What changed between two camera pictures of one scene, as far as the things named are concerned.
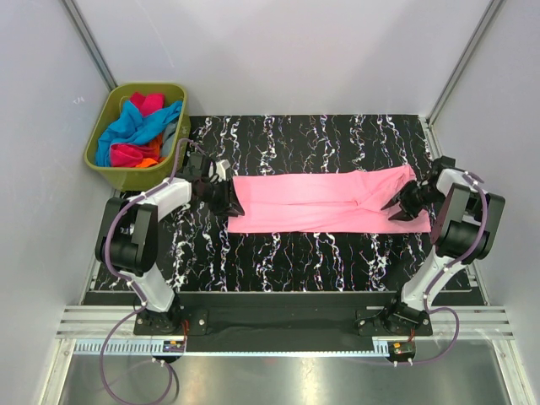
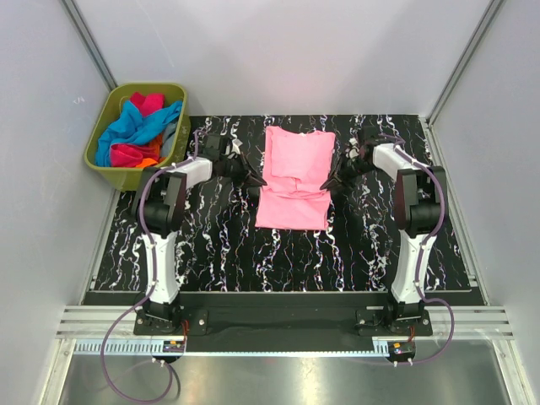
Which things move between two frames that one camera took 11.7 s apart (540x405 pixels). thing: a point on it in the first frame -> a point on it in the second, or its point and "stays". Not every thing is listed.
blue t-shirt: (129, 126) stays
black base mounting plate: (283, 321) stays
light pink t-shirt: (338, 202) -> (296, 166)
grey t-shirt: (168, 142) stays
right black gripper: (404, 203) -> (332, 184)
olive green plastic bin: (130, 179) stays
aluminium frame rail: (118, 321) stays
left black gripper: (229, 204) -> (246, 170)
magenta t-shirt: (130, 155) stays
